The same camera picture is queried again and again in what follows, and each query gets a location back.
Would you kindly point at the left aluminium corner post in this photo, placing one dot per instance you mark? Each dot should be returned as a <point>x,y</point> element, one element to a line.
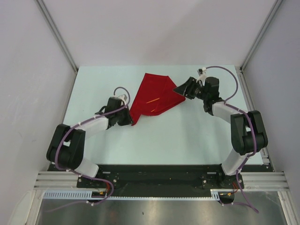
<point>56,33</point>

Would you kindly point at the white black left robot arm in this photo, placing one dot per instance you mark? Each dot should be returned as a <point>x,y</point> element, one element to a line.
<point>66,149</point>

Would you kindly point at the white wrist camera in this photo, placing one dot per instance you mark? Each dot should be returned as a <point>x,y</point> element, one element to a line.
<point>123,98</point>
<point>202,74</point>

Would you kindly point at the red cloth napkin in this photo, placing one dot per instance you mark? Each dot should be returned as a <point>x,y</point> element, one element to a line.
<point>152,87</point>

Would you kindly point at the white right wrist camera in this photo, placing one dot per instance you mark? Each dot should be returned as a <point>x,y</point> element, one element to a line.
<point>202,74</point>

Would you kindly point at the light blue cable duct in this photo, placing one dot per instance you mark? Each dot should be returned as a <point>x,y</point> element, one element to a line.
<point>67,194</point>

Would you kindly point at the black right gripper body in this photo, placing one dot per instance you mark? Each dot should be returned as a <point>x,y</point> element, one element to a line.
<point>196,90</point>

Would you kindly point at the right aluminium corner post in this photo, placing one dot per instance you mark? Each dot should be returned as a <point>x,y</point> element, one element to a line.
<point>262,32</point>

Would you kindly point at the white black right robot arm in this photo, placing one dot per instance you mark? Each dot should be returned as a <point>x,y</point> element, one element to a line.
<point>248,135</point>

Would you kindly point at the aluminium corner post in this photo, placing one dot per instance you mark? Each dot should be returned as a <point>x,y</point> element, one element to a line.
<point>262,32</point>
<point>56,33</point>

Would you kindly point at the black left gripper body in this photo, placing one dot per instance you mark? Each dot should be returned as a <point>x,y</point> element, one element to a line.
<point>123,116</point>

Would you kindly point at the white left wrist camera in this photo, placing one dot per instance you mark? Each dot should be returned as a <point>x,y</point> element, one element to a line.
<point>123,98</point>

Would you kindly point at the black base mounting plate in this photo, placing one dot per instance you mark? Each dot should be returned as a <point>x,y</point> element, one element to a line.
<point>161,181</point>

